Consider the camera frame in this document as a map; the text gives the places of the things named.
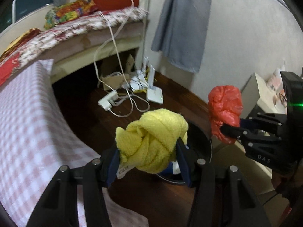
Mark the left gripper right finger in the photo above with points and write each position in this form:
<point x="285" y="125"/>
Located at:
<point x="182" y="154"/>

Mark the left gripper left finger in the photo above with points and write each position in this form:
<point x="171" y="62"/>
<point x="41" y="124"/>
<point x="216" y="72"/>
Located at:
<point x="113" y="168"/>

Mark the yellow cloth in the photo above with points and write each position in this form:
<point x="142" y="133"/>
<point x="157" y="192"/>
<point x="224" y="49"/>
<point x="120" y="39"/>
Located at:
<point x="149" y="144"/>

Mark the red plastic bag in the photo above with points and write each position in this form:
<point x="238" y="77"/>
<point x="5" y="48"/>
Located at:
<point x="225" y="107"/>

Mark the black round trash bin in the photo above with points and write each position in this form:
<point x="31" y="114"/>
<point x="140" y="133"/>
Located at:
<point x="200" y="147"/>

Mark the white wifi router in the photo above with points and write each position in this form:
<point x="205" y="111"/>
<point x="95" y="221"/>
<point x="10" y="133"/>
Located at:
<point x="154" y="95"/>

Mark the white power strip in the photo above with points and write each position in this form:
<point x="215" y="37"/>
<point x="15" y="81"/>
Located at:
<point x="107" y="101"/>

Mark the pink checkered tablecloth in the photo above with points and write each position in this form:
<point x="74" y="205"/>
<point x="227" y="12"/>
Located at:
<point x="48" y="176"/>

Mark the cardboard box under bed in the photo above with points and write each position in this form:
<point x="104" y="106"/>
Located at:
<point x="111" y="73"/>

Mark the grey hanging towel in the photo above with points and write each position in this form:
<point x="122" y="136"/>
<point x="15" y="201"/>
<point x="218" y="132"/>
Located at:
<point x="181" y="32"/>

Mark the floral bed quilt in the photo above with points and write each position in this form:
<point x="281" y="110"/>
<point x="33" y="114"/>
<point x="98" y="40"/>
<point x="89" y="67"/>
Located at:
<point x="50" y="38"/>

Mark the folded red yellow blanket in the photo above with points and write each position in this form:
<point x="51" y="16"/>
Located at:
<point x="18" y="42"/>

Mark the colourful patterned pillow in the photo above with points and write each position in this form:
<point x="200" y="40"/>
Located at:
<point x="69" y="12"/>

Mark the window with white frame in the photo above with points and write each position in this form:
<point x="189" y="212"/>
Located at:
<point x="20" y="8"/>

